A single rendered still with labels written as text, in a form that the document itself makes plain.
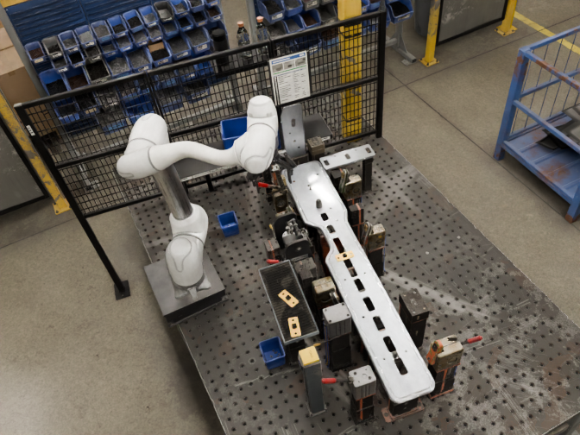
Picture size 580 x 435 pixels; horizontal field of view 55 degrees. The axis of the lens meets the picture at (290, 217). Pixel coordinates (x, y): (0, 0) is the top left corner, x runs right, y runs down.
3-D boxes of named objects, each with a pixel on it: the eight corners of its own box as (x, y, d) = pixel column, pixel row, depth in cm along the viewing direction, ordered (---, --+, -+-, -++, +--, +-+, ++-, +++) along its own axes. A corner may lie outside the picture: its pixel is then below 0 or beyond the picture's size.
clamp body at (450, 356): (458, 391, 236) (471, 349, 209) (427, 402, 234) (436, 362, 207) (446, 369, 243) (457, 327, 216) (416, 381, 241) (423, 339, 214)
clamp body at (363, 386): (379, 420, 231) (381, 381, 204) (354, 429, 229) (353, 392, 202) (369, 400, 237) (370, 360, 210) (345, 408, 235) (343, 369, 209)
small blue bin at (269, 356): (287, 365, 251) (286, 356, 245) (267, 372, 250) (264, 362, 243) (280, 344, 258) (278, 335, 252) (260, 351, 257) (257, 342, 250)
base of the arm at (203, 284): (177, 306, 265) (174, 300, 261) (167, 270, 279) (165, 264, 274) (213, 294, 269) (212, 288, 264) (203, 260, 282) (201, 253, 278)
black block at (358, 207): (368, 246, 293) (369, 209, 271) (349, 252, 291) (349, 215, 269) (362, 235, 298) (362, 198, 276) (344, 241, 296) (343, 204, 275)
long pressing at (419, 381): (444, 387, 208) (445, 385, 207) (390, 407, 205) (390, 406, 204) (318, 160, 298) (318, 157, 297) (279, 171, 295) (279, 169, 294)
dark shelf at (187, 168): (333, 138, 307) (333, 134, 305) (175, 184, 294) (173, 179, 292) (319, 116, 321) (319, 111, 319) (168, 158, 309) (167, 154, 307)
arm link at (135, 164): (142, 157, 207) (150, 132, 216) (105, 170, 214) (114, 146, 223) (163, 179, 216) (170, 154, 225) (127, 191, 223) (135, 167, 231)
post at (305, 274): (318, 324, 264) (312, 276, 234) (308, 328, 263) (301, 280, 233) (314, 317, 267) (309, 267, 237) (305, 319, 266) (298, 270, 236)
